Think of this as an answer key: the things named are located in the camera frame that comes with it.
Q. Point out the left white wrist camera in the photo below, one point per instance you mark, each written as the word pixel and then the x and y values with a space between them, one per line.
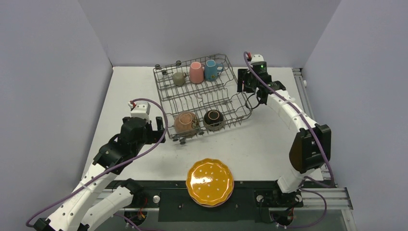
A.
pixel 140 109

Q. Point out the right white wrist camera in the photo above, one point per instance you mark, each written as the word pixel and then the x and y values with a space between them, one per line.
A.
pixel 254 58

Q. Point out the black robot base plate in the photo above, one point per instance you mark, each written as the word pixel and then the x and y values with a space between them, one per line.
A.
pixel 260 201

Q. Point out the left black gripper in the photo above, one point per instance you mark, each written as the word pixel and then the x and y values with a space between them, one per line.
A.
pixel 154 137

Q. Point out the grey wire dish rack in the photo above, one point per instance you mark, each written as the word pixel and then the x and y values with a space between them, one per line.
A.
pixel 220 95

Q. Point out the yellow polka dot plate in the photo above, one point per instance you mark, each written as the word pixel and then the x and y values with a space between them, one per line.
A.
pixel 209 178

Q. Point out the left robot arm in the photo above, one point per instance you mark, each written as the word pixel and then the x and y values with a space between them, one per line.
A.
pixel 78 212

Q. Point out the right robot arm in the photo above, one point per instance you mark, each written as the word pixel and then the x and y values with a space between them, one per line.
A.
pixel 293 116

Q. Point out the aluminium rail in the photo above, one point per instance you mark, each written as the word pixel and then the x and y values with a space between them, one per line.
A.
pixel 317 145

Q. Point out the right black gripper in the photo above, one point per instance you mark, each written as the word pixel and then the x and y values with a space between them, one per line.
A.
pixel 243 81

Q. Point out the pink cup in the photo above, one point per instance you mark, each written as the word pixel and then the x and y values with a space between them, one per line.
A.
pixel 196 73

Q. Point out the blue mug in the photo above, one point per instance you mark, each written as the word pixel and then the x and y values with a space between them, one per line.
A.
pixel 212 70

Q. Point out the grey ceramic mug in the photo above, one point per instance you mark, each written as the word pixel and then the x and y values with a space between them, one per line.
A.
pixel 179 78

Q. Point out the pink plate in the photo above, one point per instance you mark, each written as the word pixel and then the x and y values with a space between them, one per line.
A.
pixel 206 202

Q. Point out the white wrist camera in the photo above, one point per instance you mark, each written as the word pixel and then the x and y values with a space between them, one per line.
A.
pixel 254 58
pixel 140 109

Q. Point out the dark patterned cream bowl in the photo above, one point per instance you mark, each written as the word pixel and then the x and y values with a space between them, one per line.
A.
pixel 213 120

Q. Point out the brown speckled cream bowl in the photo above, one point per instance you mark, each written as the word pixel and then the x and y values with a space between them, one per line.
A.
pixel 186 124

